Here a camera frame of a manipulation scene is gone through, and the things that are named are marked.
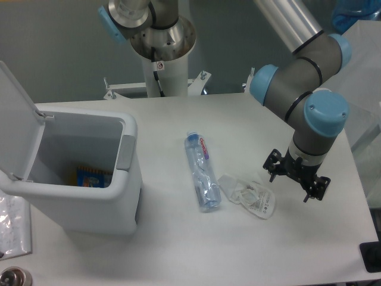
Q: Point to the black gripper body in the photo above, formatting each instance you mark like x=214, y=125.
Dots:
x=296, y=170

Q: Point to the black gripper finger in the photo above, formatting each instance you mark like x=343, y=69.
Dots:
x=315, y=187
x=272, y=164

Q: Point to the clear plastic packaging trash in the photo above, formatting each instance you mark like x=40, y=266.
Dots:
x=253, y=196

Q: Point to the clear plastic water bottle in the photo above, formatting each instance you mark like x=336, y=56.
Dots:
x=204, y=180

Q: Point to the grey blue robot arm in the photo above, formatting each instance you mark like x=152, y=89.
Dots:
x=293, y=93

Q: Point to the white trash can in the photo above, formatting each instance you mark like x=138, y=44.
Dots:
x=42, y=147

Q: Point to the black device at edge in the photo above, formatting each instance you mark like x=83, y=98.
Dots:
x=370, y=253

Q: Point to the translucent plastic box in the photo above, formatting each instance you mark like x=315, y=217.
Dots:
x=361, y=85

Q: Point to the blue water jug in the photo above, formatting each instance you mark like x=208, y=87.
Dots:
x=347, y=13

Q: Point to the blue snack packet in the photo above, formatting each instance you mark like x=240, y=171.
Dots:
x=93, y=178

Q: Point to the clear plastic document sleeve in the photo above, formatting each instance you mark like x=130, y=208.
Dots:
x=16, y=231

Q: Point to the round metal knob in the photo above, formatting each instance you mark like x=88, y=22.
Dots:
x=16, y=276

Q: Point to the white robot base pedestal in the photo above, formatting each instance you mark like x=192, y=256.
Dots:
x=164, y=57

